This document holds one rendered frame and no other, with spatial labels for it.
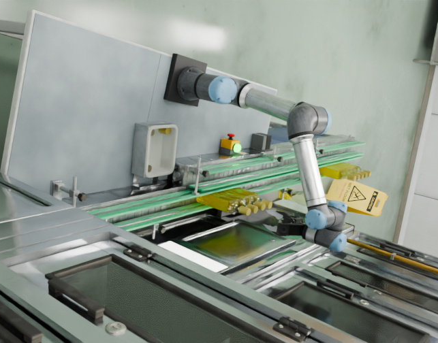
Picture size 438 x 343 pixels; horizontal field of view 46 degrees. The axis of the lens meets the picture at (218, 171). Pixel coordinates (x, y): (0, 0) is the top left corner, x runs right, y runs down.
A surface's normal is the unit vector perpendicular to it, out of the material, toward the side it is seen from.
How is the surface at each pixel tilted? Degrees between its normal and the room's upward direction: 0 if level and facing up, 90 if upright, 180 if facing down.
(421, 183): 90
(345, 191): 76
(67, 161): 0
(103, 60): 0
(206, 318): 90
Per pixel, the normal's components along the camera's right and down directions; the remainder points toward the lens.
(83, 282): 0.11, -0.96
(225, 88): 0.66, 0.26
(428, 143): -0.62, 0.12
